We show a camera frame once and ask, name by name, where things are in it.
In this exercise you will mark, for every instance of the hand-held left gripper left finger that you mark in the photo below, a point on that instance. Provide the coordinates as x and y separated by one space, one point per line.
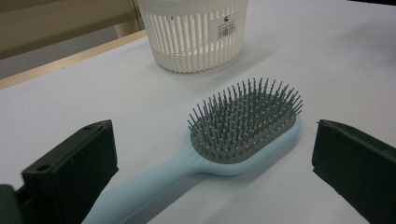
71 174

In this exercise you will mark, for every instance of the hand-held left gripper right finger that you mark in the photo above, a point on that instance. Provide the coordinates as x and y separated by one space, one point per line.
358 165

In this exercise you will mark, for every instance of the light blue hairbrush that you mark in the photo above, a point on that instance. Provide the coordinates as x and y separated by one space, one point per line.
155 183

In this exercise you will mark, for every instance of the white slotted plastic basket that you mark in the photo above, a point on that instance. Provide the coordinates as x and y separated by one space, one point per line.
193 46

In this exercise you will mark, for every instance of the beige wooden board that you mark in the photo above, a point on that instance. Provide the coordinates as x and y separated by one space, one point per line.
56 28

